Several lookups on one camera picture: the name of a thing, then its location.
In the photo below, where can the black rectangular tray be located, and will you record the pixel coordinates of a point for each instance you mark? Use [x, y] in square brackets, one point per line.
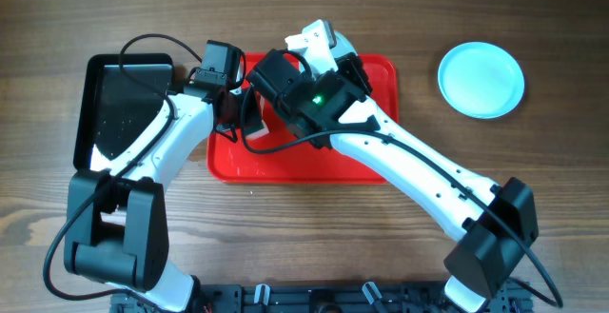
[115, 111]

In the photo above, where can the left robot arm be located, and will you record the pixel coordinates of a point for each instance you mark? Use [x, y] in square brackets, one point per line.
[116, 228]

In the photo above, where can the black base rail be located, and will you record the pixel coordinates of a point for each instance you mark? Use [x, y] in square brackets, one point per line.
[425, 297]

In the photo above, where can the light blue plate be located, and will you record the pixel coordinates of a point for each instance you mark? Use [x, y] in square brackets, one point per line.
[343, 46]
[481, 80]

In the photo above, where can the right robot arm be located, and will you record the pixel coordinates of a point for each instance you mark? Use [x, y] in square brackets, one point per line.
[493, 226]

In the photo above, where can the green scouring sponge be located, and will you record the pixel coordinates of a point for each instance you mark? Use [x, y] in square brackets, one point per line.
[255, 126]

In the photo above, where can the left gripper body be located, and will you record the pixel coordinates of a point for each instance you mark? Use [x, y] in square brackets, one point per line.
[250, 114]

